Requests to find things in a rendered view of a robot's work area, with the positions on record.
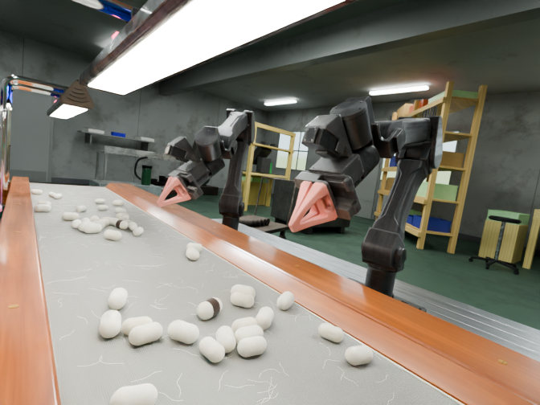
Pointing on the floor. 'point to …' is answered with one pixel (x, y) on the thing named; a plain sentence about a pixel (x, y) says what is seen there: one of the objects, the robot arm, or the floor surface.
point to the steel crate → (284, 190)
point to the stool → (500, 244)
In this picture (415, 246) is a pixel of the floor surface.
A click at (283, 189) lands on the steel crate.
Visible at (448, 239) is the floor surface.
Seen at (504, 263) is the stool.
